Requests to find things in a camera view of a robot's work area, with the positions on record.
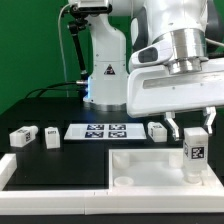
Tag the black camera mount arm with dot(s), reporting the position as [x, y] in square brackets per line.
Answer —
[74, 29]

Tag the camera on top mount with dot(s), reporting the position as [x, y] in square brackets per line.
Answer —
[91, 6]

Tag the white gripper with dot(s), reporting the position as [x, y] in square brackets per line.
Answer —
[151, 89]

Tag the white U-shaped obstacle fence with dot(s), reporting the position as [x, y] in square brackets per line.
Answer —
[206, 196]

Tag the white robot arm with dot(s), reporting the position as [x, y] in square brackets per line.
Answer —
[187, 28]

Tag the white square table top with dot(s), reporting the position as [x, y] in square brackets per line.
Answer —
[146, 168]

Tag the white tag sheet with markers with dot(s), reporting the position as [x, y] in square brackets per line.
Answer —
[112, 131]

